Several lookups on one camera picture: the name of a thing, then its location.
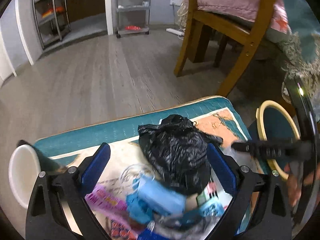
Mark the wooden chair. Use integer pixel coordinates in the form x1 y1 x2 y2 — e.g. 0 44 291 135
174 0 277 97

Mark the blue white snack bag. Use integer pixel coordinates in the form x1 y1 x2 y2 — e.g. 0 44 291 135
137 197 225 239

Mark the black plastic trash bag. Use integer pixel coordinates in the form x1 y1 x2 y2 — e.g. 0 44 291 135
138 114 223 196

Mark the metal shelf rack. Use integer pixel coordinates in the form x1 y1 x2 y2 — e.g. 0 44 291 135
32 0 71 49

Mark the pink seat cushion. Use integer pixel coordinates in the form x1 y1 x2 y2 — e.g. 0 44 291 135
197 0 290 34

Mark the light blue wrapper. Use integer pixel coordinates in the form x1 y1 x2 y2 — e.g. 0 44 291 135
126 175 186 224

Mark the green white small carton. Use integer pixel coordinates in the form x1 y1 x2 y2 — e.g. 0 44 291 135
196 181 218 206

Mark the black round gripper frame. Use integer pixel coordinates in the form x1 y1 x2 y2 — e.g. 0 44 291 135
285 76 319 225

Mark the grey rolling storage cart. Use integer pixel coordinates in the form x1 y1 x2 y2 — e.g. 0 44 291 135
115 0 151 38

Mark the white power strip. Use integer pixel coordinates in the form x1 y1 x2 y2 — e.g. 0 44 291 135
166 28 184 36

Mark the round teal stool yellow rim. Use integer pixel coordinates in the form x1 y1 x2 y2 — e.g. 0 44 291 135
248 100 300 181

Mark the black cup white inside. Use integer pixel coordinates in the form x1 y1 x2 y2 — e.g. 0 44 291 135
8 140 65 209

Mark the purple snack wrapper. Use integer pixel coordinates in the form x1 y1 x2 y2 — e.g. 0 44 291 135
85 184 139 239

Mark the teal fringed tablecloth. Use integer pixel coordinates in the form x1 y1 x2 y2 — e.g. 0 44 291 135
267 0 319 108

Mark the teal beige patterned cushion mat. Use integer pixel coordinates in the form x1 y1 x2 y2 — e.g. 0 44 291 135
34 96 251 199

